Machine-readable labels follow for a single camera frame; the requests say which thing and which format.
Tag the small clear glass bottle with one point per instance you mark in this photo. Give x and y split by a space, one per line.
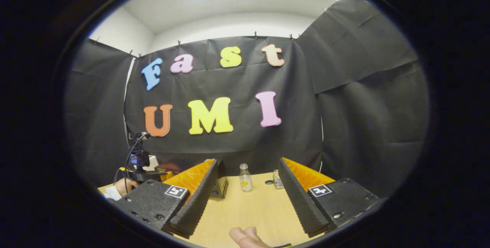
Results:
245 181

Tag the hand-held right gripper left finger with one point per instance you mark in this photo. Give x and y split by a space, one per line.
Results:
199 202

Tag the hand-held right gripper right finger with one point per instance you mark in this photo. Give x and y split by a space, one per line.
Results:
298 198

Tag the clear glass cup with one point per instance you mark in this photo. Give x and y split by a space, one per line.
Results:
278 181

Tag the black electric oven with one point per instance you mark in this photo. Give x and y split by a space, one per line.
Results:
221 188

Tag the white toaster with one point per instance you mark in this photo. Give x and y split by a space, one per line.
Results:
153 162

